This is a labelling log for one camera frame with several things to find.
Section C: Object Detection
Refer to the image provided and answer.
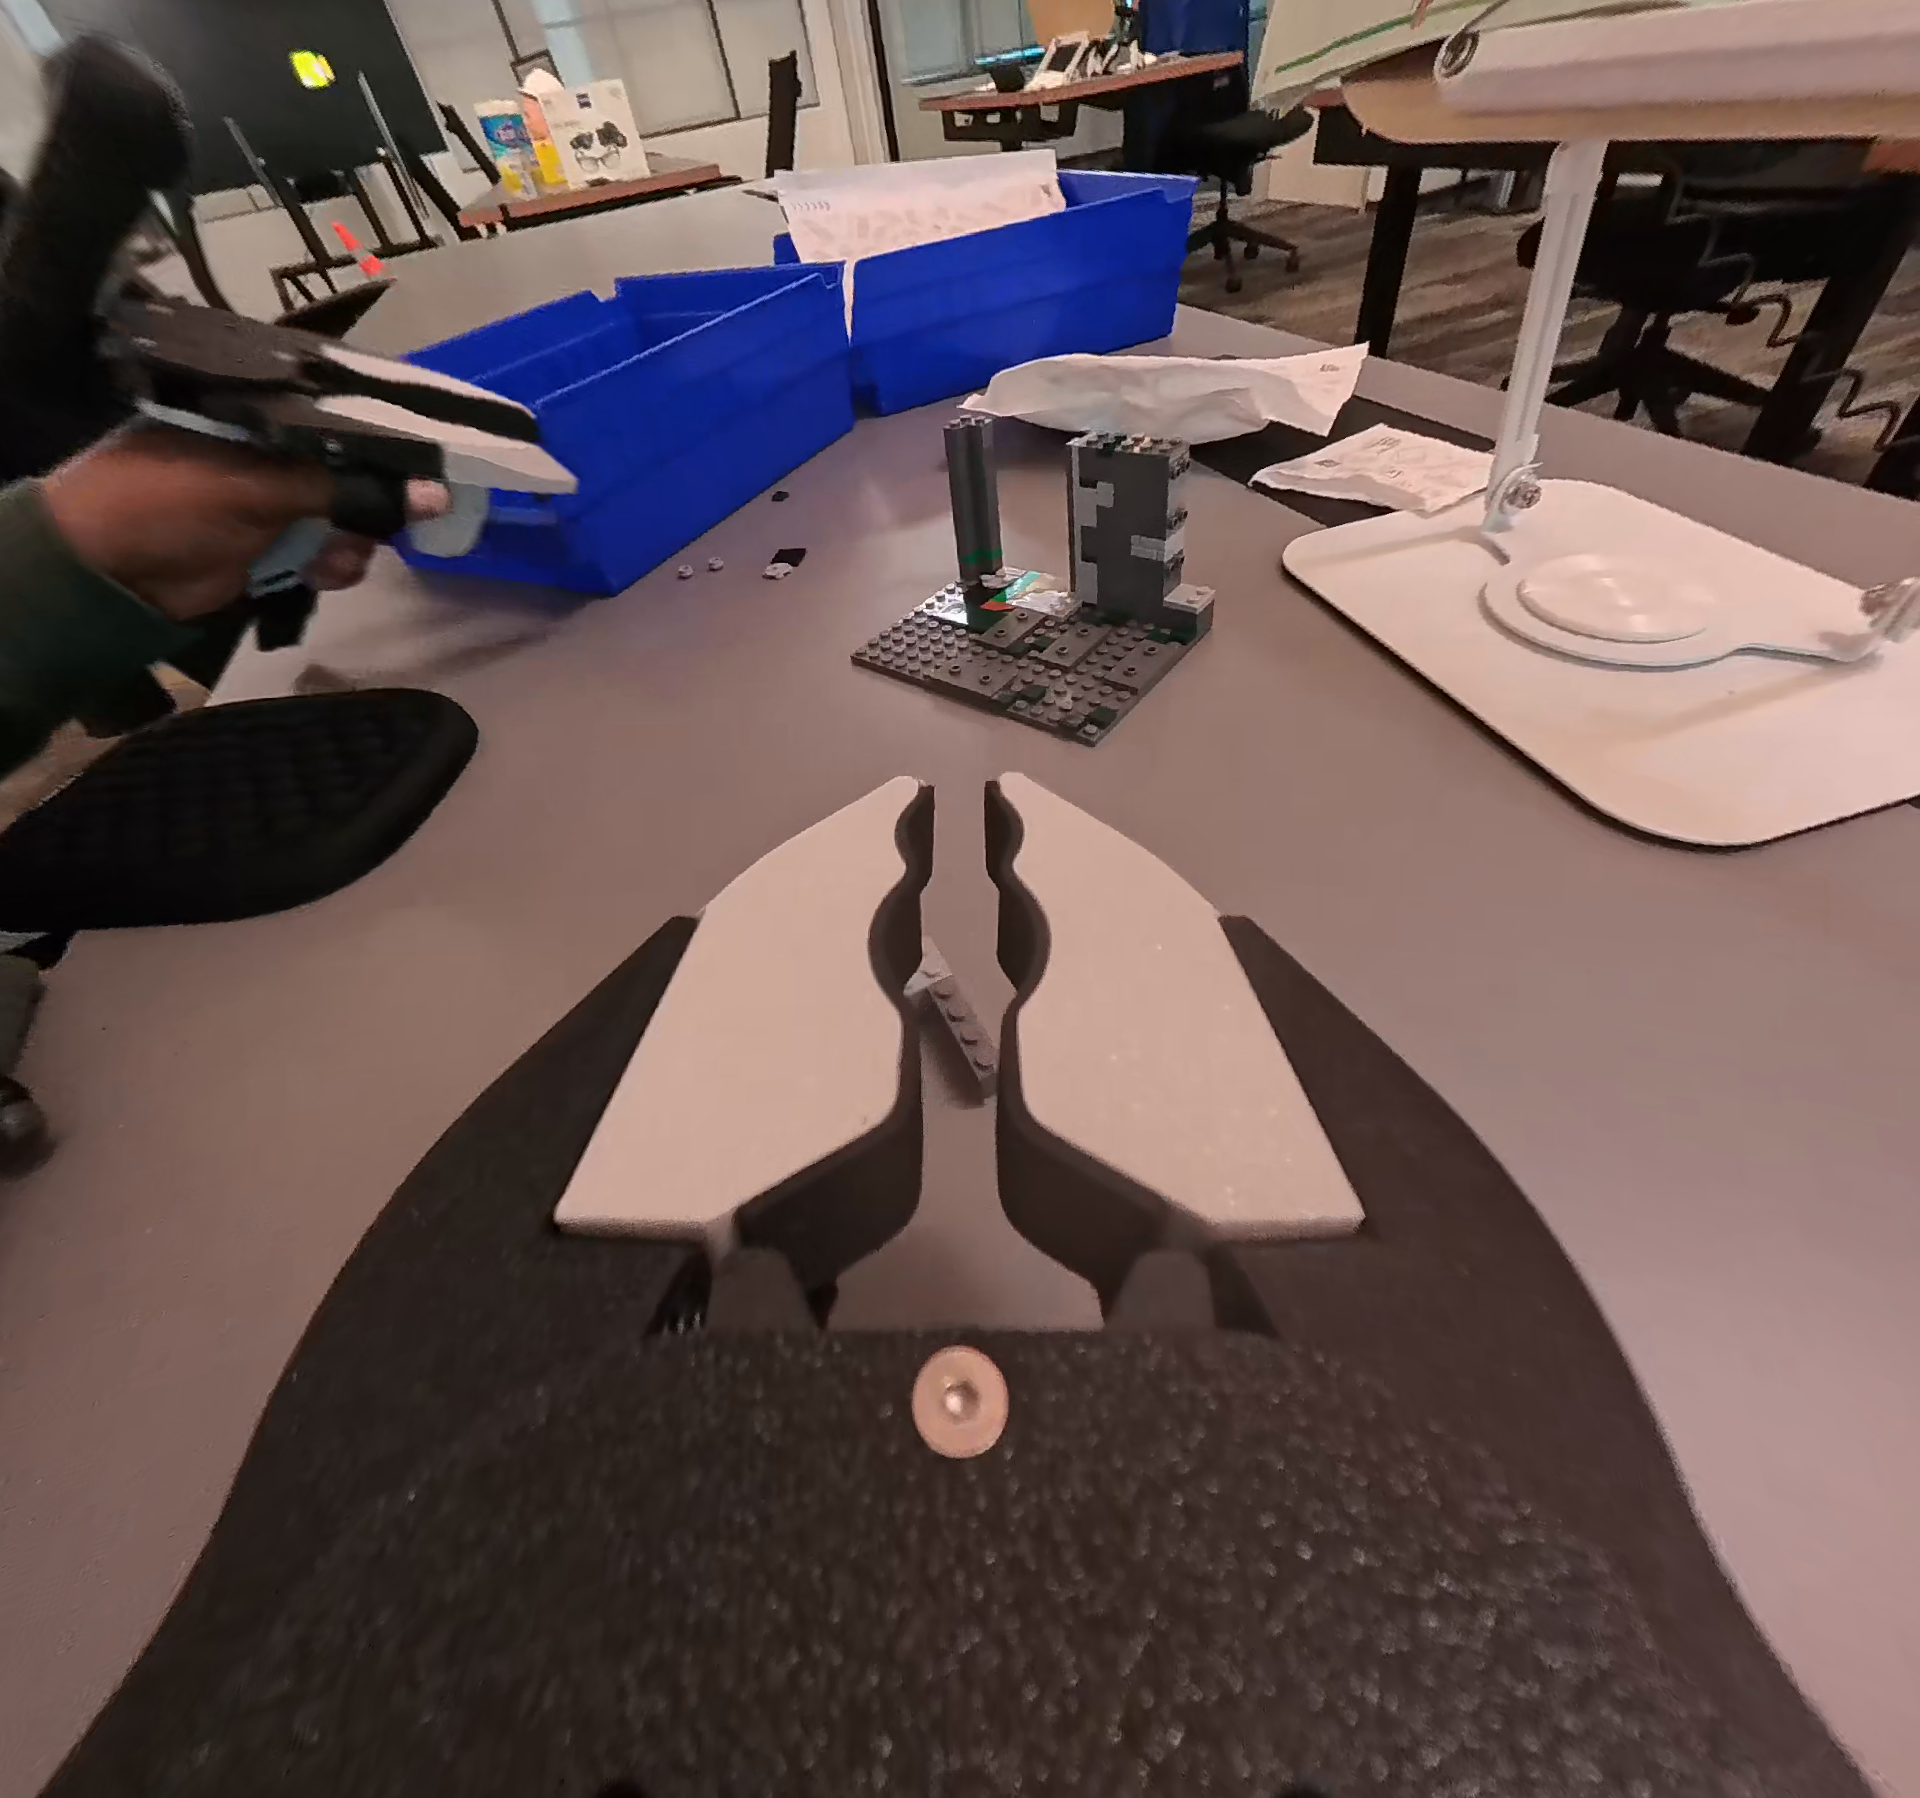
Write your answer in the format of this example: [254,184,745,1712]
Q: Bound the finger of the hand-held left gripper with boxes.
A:
[359,430,583,499]
[318,350,545,447]

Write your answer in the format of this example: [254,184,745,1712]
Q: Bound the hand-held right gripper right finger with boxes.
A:
[986,771,1368,1244]

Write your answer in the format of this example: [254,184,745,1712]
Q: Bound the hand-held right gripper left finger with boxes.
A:
[554,774,936,1244]

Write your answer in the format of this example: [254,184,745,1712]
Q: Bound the dark grey long brick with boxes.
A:
[906,940,1002,1108]

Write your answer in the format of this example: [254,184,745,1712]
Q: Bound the grey desk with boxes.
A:
[0,171,1920,1798]

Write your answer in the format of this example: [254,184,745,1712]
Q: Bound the person's left hand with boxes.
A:
[41,450,453,625]

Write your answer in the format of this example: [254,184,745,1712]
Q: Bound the blue divided plastic bin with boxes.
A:
[392,260,860,602]

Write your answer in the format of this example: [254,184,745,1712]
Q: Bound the wipes container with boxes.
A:
[473,97,545,198]

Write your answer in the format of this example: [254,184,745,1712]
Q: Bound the small brown table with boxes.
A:
[453,148,747,238]

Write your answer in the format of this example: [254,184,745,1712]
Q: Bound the black display screen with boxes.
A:
[28,0,455,271]

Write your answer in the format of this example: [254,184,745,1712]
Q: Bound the white printed carton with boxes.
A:
[527,76,653,191]

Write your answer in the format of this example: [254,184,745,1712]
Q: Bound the black office chair seat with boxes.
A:
[0,685,484,942]

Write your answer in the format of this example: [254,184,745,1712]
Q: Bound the white printed paper sheets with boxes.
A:
[777,146,1071,266]

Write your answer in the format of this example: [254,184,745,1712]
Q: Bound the grey brick model on baseplate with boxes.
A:
[850,409,1217,751]

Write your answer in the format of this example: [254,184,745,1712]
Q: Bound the white book stand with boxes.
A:
[1280,0,1920,850]

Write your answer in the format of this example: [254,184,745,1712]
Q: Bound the flat white printed bag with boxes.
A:
[1250,422,1506,520]

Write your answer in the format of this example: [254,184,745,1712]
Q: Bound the white paper bag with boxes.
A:
[972,343,1373,445]

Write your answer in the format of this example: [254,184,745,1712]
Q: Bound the brown-edged office table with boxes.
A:
[1310,78,1920,467]
[915,47,1252,173]

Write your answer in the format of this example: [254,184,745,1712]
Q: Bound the office chair with blue cover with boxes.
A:
[1118,0,1319,297]

